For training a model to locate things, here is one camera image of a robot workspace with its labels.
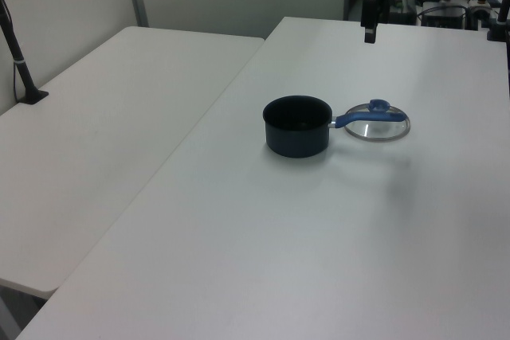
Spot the black clamped camera pole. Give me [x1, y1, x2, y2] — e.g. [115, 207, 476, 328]
[485, 0, 510, 43]

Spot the glass lid with blue knob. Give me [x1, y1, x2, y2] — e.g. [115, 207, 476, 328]
[343, 98, 412, 144]

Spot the dark saucepan with blue handle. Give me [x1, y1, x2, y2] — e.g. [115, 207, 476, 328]
[262, 95, 406, 159]

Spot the black computer box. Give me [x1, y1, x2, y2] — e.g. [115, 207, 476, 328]
[421, 5, 468, 30]

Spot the black camera pole with zip tie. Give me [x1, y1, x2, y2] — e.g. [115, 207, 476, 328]
[0, 0, 50, 104]

